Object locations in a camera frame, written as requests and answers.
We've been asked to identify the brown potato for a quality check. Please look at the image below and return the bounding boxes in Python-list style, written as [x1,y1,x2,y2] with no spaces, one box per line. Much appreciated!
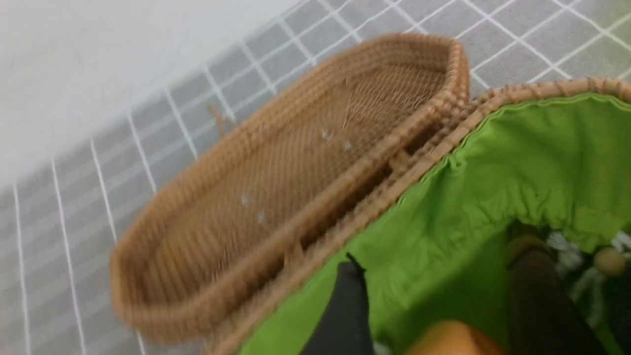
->
[405,320,506,355]

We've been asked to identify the grey checked tablecloth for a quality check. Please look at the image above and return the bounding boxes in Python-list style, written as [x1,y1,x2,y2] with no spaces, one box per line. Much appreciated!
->
[1,0,631,355]

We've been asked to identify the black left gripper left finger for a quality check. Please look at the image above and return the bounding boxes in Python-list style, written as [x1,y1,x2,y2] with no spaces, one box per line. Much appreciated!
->
[301,253,376,355]

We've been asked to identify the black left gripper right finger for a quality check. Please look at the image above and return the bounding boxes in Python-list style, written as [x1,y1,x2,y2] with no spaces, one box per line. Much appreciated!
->
[507,236,599,355]

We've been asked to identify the woven rattan basket lid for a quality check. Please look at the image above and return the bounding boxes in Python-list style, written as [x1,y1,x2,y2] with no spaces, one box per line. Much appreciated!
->
[110,33,469,344]

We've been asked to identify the woven rattan basket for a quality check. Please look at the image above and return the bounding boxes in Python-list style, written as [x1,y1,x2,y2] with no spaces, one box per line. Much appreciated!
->
[205,78,631,355]

